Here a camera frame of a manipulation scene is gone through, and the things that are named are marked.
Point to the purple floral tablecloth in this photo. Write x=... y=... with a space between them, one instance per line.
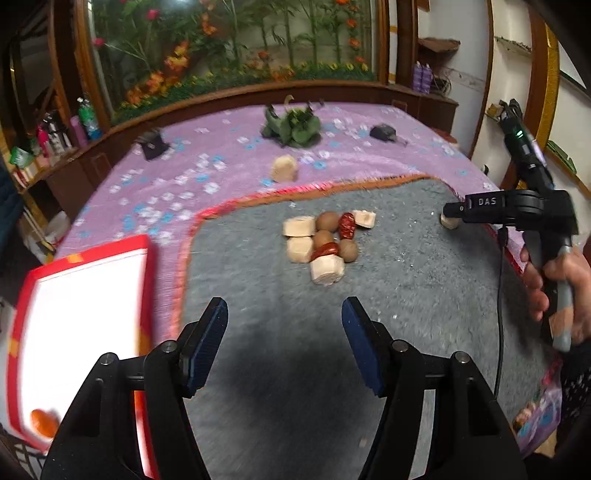
x=207 y=157

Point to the wooden wall shelf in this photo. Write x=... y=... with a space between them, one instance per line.
x=512 y=46
x=438 y=45

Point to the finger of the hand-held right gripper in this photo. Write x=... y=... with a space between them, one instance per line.
x=455 y=210

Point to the black cylindrical device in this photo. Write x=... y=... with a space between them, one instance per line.
x=152 y=145

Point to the grey fluffy mat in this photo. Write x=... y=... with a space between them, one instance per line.
x=415 y=295

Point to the pink printed bag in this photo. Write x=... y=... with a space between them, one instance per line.
x=538 y=410

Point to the pink bottle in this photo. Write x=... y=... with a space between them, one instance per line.
x=42 y=139

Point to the green packet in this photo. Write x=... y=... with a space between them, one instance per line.
x=19 y=157

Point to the brown wooden cabinet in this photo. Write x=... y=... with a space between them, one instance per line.
x=78 y=182

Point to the orange tangerine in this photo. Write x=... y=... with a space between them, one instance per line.
x=44 y=422

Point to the green plant ornament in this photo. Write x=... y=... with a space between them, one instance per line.
x=292 y=127

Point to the artificial flower display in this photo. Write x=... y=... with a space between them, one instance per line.
x=231 y=46

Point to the purple tumbler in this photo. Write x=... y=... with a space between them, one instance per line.
x=78 y=130

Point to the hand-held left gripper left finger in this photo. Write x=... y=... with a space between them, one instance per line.
x=210 y=350

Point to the green plastic bottle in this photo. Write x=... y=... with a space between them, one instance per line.
x=90 y=119

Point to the black car key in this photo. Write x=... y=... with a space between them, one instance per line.
x=383 y=133

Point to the black thermos jug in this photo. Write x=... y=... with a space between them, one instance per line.
x=56 y=134

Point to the purple spray bottle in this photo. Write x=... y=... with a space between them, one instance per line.
x=417 y=77
x=427 y=77

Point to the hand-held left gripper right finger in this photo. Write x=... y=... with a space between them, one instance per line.
x=360 y=346

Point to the red box with white inside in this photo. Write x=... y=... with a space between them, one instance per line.
x=83 y=304

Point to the person's right hand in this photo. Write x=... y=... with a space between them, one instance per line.
x=579 y=286

